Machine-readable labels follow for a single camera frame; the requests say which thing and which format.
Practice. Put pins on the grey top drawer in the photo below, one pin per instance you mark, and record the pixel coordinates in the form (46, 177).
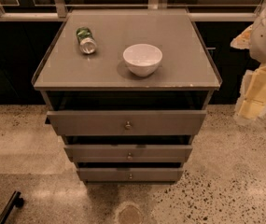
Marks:
(113, 123)

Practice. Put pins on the grey drawer cabinet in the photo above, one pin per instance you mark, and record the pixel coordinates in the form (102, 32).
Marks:
(70, 80)

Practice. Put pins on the grey middle drawer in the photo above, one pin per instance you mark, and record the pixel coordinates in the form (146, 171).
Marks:
(128, 153)

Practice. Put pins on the green soda can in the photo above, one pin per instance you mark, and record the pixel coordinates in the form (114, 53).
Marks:
(85, 40)

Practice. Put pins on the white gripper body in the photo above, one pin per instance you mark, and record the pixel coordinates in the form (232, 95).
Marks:
(253, 86)

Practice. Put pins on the grey drawer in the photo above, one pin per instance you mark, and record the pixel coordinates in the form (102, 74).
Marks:
(129, 174)
(113, 123)
(128, 153)

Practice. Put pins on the round floor drain cover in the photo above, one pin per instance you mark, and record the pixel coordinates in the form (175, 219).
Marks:
(128, 213)

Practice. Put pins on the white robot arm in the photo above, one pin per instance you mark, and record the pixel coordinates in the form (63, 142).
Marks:
(253, 38)

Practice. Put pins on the grey bottom drawer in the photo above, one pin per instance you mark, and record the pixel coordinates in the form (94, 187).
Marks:
(129, 174)

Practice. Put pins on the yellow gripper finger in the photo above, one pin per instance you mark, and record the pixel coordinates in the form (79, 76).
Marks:
(250, 110)

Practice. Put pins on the white ceramic bowl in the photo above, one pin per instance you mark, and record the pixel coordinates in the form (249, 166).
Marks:
(142, 59)

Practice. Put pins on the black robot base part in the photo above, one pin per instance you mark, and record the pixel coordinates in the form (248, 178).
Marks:
(15, 200)

